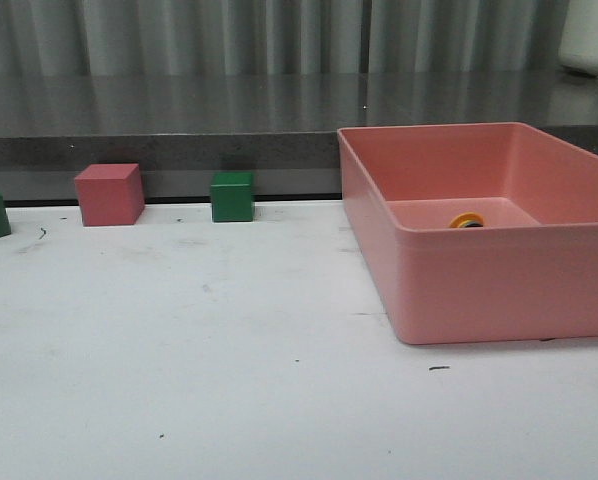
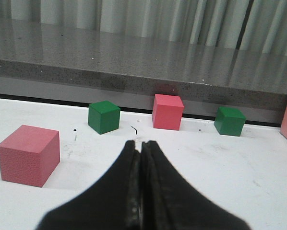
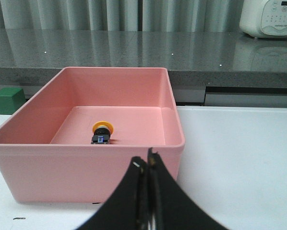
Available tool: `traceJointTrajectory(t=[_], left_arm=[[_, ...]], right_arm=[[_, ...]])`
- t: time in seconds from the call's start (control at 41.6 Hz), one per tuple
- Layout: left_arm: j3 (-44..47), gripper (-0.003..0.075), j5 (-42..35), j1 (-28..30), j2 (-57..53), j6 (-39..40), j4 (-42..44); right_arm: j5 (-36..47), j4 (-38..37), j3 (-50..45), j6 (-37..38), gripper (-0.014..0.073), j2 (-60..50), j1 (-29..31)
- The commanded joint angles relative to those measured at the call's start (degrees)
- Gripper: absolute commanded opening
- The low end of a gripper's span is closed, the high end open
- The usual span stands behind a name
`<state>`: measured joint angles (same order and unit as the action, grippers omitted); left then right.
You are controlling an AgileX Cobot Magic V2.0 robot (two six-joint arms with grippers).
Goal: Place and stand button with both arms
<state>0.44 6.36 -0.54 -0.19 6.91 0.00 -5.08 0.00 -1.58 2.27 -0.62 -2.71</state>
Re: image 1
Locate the dark grey counter bench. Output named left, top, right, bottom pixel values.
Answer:
left=0, top=70, right=598, bottom=205

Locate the yellow push button switch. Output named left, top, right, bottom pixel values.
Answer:
left=448, top=212, right=485, bottom=229

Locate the green cube block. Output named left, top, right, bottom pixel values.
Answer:
left=210, top=171, right=254, bottom=223

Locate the pink plastic bin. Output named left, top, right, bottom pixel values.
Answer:
left=338, top=123, right=598, bottom=344

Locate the white appliance in background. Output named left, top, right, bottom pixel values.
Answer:
left=558, top=0, right=598, bottom=77

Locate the pink cube block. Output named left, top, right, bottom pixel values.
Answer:
left=74, top=163, right=145, bottom=227

